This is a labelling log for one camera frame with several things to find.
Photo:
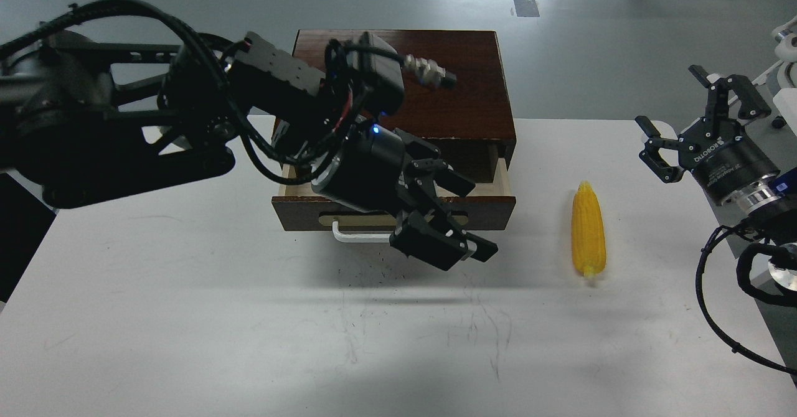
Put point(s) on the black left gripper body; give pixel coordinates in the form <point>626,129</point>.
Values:
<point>365,174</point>

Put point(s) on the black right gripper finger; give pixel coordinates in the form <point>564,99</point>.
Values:
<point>651,153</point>
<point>732,103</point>

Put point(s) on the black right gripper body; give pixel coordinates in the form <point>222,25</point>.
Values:
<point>724,159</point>

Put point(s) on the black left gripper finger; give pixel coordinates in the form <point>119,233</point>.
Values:
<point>425,169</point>
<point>431,234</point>

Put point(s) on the wooden drawer with white handle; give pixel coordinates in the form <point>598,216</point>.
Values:
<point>487,207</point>

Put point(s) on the yellow corn cob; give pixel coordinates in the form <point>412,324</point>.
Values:
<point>587,234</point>

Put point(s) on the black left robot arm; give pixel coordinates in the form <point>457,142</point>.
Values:
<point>117,98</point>

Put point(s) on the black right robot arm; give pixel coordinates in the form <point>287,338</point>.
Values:
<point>770,214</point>

